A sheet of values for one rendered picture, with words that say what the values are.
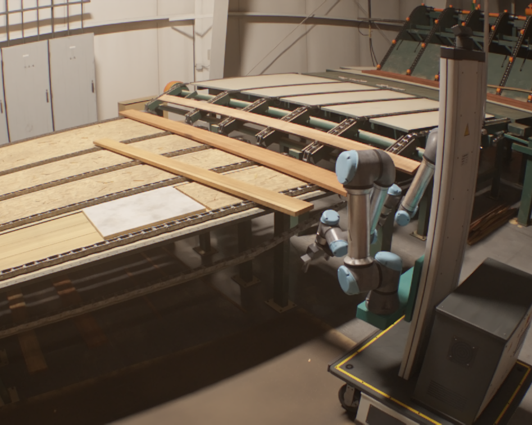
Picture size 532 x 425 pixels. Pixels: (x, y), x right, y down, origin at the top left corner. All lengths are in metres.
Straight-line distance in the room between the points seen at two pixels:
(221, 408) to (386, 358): 0.88
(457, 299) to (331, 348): 1.21
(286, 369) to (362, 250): 1.15
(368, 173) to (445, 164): 0.30
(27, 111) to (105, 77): 1.73
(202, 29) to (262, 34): 1.57
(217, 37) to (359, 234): 7.03
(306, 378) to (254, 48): 8.08
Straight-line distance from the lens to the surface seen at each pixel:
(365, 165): 1.66
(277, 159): 3.27
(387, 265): 1.80
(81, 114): 7.76
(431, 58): 8.52
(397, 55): 8.94
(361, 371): 2.22
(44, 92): 7.58
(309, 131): 3.84
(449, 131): 1.67
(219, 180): 2.88
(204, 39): 8.95
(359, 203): 1.69
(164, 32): 8.88
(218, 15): 8.42
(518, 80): 7.60
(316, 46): 10.98
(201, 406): 2.48
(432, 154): 2.12
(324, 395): 2.53
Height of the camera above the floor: 1.81
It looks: 23 degrees down
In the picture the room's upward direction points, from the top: 1 degrees counter-clockwise
